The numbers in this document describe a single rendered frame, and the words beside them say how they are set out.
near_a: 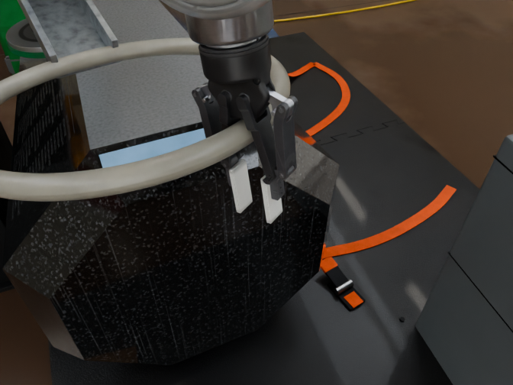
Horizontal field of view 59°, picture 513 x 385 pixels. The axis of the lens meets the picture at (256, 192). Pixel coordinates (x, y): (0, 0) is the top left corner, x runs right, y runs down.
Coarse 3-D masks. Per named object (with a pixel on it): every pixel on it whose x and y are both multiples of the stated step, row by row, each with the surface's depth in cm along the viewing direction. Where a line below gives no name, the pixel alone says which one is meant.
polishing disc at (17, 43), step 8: (16, 24) 119; (24, 24) 119; (8, 32) 116; (16, 32) 116; (24, 32) 116; (8, 40) 112; (16, 40) 112; (24, 40) 112; (32, 40) 112; (16, 48) 111; (24, 48) 110; (32, 48) 110; (40, 48) 110
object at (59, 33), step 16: (32, 0) 94; (48, 0) 95; (64, 0) 95; (80, 0) 93; (32, 16) 84; (48, 16) 92; (64, 16) 92; (80, 16) 93; (96, 16) 86; (48, 32) 88; (64, 32) 89; (80, 32) 89; (96, 32) 90; (112, 32) 83; (48, 48) 79; (64, 48) 86; (80, 48) 86
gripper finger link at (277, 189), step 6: (276, 168) 54; (294, 168) 54; (276, 174) 54; (276, 180) 55; (282, 180) 56; (270, 186) 56; (276, 186) 55; (282, 186) 56; (276, 192) 56; (282, 192) 57; (276, 198) 56
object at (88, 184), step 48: (96, 48) 83; (144, 48) 84; (192, 48) 82; (0, 96) 71; (288, 96) 61; (192, 144) 49; (240, 144) 52; (0, 192) 48; (48, 192) 46; (96, 192) 46
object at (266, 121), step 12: (240, 96) 49; (240, 108) 50; (252, 120) 50; (264, 120) 52; (252, 132) 52; (264, 132) 52; (264, 144) 52; (264, 156) 53; (264, 168) 54; (264, 180) 54
